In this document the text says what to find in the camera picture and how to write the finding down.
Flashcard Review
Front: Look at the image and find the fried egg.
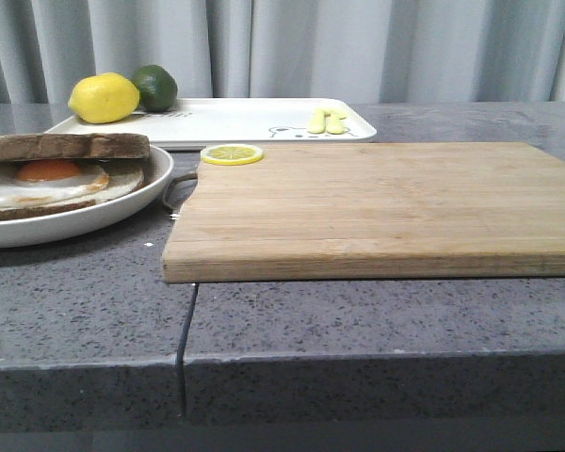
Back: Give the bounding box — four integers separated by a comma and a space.
0, 158, 110, 204

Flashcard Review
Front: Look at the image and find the lemon slice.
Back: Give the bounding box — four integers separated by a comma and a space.
201, 143, 265, 166

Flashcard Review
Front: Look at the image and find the yellow plastic fork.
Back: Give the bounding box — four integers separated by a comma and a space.
306, 107, 331, 134

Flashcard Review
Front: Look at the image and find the bread slice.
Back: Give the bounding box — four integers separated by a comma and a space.
0, 133, 150, 162
0, 159, 144, 221

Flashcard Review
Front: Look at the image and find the wooden cutting board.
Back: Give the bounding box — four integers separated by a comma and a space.
162, 142, 565, 283

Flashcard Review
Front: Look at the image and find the white rectangular bear tray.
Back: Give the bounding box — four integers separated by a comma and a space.
47, 98, 377, 151

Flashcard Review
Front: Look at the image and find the yellow lemon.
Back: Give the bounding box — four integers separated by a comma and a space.
68, 73, 140, 124

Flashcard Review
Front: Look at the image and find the green lime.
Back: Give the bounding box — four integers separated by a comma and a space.
132, 65, 178, 113

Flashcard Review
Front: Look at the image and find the white round plate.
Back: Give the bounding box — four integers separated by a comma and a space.
0, 146, 174, 249

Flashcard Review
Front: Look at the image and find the grey curtain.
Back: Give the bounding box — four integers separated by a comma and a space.
0, 1, 565, 104

